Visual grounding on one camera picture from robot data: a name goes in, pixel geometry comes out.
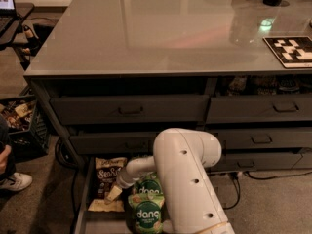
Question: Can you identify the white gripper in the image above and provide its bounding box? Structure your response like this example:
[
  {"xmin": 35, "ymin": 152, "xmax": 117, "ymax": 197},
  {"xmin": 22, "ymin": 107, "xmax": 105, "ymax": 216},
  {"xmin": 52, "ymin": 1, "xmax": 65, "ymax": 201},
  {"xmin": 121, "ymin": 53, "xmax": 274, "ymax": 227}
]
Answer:
[{"xmin": 104, "ymin": 168, "xmax": 137, "ymax": 204}]

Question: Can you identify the brown SeaSalt chip bag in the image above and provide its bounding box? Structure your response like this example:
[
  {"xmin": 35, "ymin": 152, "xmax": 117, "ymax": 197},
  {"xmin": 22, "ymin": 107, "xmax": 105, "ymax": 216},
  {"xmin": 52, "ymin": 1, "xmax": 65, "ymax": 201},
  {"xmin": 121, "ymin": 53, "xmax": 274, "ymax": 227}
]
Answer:
[{"xmin": 89, "ymin": 157, "xmax": 127, "ymax": 212}]

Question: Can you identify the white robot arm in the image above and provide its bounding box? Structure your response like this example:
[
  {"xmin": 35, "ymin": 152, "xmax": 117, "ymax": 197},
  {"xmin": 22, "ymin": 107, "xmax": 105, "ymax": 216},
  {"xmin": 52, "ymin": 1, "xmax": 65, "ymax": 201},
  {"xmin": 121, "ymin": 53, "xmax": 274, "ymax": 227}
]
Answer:
[{"xmin": 105, "ymin": 128, "xmax": 235, "ymax": 234}]

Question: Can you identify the middle green Dang bag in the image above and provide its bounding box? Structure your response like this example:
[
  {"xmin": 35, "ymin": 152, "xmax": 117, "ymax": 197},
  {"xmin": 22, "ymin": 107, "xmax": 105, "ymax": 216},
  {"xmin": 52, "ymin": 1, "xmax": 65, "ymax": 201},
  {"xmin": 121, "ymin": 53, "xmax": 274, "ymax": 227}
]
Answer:
[{"xmin": 132, "ymin": 173, "xmax": 163, "ymax": 194}]

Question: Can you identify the green dang bag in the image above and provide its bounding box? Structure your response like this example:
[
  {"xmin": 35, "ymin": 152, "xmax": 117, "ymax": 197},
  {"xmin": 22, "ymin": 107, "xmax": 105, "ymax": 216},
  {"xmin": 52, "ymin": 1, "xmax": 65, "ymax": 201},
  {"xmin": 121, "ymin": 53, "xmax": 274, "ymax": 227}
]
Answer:
[
  {"xmin": 132, "ymin": 173, "xmax": 163, "ymax": 194},
  {"xmin": 128, "ymin": 193, "xmax": 165, "ymax": 234}
]

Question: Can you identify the front green Dang bag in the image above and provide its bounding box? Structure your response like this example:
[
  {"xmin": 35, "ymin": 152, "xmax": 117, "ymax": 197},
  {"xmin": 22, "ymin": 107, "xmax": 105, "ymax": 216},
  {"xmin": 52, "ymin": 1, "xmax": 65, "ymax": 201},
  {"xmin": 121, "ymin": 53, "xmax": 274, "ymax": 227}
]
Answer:
[{"xmin": 128, "ymin": 193, "xmax": 165, "ymax": 234}]

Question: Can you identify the open bottom left drawer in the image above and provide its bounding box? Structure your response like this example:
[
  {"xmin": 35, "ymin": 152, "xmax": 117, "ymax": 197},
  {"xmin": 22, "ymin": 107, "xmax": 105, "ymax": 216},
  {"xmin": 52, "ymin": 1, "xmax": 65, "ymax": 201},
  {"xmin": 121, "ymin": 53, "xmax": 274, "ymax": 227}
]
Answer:
[{"xmin": 73, "ymin": 153, "xmax": 200, "ymax": 234}]

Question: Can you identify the middle left grey drawer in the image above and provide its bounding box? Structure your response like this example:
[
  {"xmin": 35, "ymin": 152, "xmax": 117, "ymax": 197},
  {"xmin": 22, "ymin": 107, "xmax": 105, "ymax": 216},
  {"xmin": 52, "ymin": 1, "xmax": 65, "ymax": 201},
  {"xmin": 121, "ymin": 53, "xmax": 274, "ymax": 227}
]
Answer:
[{"xmin": 70, "ymin": 132, "xmax": 156, "ymax": 155}]

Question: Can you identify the grey drawer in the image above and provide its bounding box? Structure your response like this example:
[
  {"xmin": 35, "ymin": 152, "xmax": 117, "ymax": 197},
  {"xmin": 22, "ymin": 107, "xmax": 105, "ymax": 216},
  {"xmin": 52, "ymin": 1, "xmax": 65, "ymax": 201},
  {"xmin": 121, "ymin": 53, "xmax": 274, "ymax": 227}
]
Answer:
[
  {"xmin": 50, "ymin": 94, "xmax": 209, "ymax": 125},
  {"xmin": 70, "ymin": 132, "xmax": 156, "ymax": 155},
  {"xmin": 212, "ymin": 128, "xmax": 312, "ymax": 150},
  {"xmin": 207, "ymin": 94, "xmax": 312, "ymax": 124},
  {"xmin": 210, "ymin": 152, "xmax": 312, "ymax": 173}
]

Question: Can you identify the top left grey drawer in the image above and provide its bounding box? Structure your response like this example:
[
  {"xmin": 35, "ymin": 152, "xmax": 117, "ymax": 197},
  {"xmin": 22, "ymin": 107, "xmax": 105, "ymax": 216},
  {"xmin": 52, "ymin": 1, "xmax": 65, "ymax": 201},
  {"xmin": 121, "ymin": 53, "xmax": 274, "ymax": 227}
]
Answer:
[{"xmin": 50, "ymin": 94, "xmax": 209, "ymax": 125}]

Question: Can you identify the bottom right grey drawer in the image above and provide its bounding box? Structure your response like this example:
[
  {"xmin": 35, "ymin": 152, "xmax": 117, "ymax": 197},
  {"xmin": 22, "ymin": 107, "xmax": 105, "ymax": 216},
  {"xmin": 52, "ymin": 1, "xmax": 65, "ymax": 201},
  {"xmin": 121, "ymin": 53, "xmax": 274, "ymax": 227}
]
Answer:
[{"xmin": 210, "ymin": 152, "xmax": 312, "ymax": 173}]

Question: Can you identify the middle right grey drawer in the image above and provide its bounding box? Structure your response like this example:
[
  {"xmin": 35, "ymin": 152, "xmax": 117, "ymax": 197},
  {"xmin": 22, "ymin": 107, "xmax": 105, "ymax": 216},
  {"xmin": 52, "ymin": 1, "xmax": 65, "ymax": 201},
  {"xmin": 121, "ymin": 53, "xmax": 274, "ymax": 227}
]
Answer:
[{"xmin": 212, "ymin": 128, "xmax": 312, "ymax": 150}]

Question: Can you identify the grey metal drawer cabinet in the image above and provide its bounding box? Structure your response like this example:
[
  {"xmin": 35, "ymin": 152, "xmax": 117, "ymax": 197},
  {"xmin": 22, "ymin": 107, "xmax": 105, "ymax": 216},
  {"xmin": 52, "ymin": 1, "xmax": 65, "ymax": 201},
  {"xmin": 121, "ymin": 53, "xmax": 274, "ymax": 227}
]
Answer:
[{"xmin": 25, "ymin": 0, "xmax": 312, "ymax": 162}]

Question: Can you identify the top right grey drawer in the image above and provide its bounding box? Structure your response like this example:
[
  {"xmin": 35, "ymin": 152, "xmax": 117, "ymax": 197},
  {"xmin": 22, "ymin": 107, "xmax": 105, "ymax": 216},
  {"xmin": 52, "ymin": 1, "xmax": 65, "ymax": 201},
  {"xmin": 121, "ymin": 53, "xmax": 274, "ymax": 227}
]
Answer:
[{"xmin": 207, "ymin": 94, "xmax": 312, "ymax": 124}]

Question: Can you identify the person's right hand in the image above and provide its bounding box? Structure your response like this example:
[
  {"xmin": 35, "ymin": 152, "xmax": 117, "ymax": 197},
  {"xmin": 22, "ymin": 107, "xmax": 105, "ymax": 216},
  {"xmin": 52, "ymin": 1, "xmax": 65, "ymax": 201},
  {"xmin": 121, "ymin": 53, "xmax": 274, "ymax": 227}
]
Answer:
[{"xmin": 0, "ymin": 145, "xmax": 12, "ymax": 174}]

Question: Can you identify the white sneaker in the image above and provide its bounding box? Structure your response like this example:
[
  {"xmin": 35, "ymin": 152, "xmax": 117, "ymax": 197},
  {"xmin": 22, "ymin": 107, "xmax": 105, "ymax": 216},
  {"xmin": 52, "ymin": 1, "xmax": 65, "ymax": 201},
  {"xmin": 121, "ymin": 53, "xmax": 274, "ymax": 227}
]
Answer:
[{"xmin": 0, "ymin": 172, "xmax": 32, "ymax": 192}]

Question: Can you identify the black plastic snack crate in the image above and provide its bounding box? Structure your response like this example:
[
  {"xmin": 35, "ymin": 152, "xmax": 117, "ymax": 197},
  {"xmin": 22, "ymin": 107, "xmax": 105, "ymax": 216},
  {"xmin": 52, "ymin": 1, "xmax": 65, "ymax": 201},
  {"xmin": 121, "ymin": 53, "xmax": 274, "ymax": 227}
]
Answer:
[{"xmin": 0, "ymin": 87, "xmax": 51, "ymax": 160}]

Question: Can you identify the dark trouser leg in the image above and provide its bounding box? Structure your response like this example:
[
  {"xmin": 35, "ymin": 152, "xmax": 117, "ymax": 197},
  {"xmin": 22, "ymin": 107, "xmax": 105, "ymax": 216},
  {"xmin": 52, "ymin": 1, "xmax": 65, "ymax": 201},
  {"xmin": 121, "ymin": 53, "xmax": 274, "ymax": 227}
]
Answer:
[{"xmin": 0, "ymin": 116, "xmax": 16, "ymax": 180}]

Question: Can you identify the open laptop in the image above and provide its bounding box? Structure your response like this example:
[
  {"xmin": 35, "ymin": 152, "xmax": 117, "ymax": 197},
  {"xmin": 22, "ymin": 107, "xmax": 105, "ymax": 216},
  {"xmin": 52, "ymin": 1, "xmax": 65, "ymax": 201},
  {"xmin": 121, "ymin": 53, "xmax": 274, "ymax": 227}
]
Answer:
[{"xmin": 0, "ymin": 0, "xmax": 17, "ymax": 36}]

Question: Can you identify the dark side desk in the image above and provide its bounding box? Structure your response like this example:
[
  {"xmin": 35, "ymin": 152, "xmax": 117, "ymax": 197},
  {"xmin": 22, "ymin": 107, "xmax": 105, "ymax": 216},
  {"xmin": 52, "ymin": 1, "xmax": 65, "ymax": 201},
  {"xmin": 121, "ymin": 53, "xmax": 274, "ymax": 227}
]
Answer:
[{"xmin": 0, "ymin": 3, "xmax": 35, "ymax": 50}]

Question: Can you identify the black white marker board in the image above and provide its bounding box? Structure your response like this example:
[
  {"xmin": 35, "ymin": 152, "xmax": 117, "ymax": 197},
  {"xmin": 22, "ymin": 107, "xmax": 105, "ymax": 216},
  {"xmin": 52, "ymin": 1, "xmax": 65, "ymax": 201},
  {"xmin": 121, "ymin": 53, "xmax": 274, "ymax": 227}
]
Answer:
[{"xmin": 263, "ymin": 36, "xmax": 312, "ymax": 68}]

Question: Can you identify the black cable at cabinet left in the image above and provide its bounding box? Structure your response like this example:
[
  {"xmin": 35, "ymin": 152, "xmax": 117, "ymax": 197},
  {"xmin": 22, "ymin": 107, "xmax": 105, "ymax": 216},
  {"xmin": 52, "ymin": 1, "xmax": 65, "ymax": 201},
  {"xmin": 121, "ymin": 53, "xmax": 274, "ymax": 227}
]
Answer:
[{"xmin": 54, "ymin": 136, "xmax": 81, "ymax": 234}]

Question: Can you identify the black floor cable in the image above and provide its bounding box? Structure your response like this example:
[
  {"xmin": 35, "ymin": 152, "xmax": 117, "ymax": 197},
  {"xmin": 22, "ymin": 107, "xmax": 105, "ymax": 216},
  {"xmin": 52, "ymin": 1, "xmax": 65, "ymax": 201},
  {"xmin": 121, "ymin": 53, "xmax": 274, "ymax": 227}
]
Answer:
[{"xmin": 221, "ymin": 170, "xmax": 312, "ymax": 211}]

